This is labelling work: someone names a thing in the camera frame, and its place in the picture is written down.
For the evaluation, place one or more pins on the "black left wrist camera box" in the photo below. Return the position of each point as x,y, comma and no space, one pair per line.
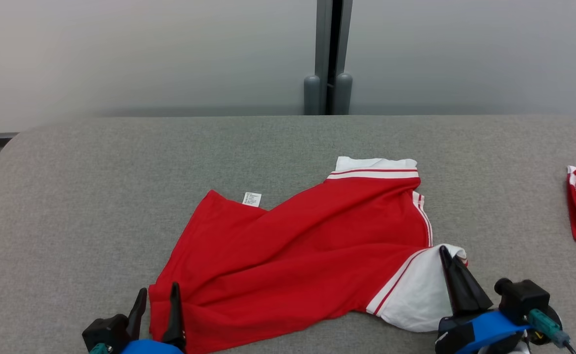
105,332

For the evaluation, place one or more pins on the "teal left camera connector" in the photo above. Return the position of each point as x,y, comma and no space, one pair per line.
99,349

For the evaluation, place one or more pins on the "teal right camera connector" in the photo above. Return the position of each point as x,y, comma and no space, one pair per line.
548,327

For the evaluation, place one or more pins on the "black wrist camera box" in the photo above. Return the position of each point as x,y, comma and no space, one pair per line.
105,332
524,300

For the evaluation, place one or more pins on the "grey partition post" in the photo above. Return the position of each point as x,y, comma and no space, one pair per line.
327,49

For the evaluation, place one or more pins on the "red white jersey shirt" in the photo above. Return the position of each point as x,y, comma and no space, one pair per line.
293,246

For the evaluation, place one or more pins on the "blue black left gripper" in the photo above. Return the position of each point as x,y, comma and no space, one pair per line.
150,347

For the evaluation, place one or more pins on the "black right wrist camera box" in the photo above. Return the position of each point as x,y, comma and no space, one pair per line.
524,300

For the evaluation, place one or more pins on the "teal camera connector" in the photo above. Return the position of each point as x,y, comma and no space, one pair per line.
548,327
99,349

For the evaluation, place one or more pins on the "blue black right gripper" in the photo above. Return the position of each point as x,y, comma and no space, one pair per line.
484,332

